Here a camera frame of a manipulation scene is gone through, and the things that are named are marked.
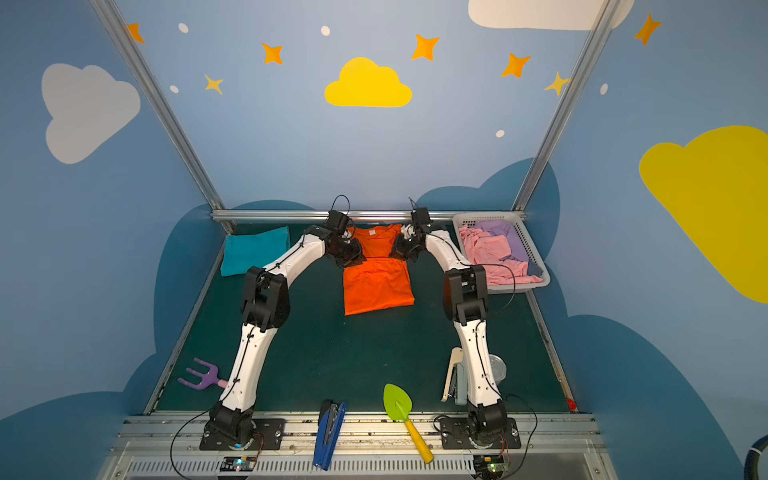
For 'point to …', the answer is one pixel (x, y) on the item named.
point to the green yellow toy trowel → (398, 402)
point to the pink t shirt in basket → (487, 250)
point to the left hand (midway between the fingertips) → (369, 258)
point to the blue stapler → (330, 419)
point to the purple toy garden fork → (209, 379)
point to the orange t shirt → (380, 282)
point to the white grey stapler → (457, 379)
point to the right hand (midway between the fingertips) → (390, 253)
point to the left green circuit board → (237, 463)
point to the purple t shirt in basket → (518, 251)
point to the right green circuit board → (489, 464)
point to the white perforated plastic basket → (536, 266)
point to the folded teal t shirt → (243, 251)
